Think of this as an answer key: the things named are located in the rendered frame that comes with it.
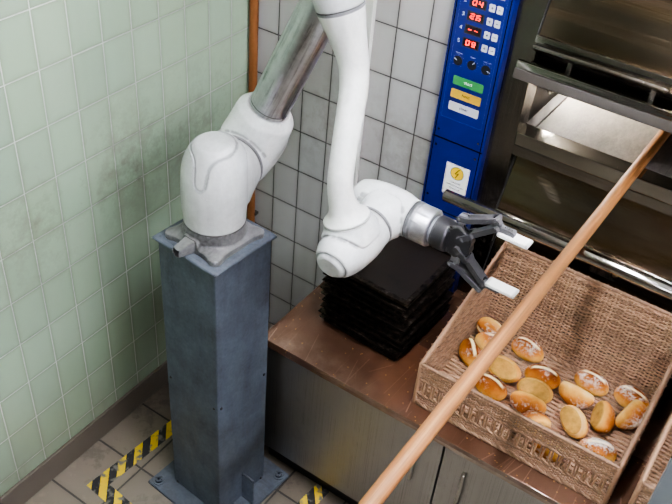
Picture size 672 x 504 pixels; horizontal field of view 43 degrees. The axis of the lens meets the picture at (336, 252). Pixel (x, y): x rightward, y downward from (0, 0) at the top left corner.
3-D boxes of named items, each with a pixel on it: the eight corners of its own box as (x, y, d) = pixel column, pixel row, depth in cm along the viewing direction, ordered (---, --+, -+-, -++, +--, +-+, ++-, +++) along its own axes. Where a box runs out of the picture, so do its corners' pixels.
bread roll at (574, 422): (568, 441, 220) (579, 448, 223) (588, 427, 218) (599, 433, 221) (552, 411, 228) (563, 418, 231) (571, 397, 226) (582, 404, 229)
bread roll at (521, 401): (548, 399, 224) (540, 416, 221) (548, 410, 229) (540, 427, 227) (512, 384, 228) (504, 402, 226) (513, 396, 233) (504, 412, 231)
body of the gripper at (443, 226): (446, 206, 189) (483, 223, 185) (440, 236, 194) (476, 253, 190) (429, 222, 184) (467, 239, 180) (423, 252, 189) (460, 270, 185)
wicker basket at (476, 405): (487, 307, 263) (504, 236, 246) (666, 392, 241) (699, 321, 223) (407, 402, 230) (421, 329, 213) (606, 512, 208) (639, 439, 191)
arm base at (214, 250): (150, 242, 209) (148, 224, 205) (215, 205, 223) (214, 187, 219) (203, 276, 201) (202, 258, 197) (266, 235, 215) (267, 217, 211)
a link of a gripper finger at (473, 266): (456, 246, 185) (451, 248, 186) (484, 289, 186) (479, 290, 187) (465, 238, 188) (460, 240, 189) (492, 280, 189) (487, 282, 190)
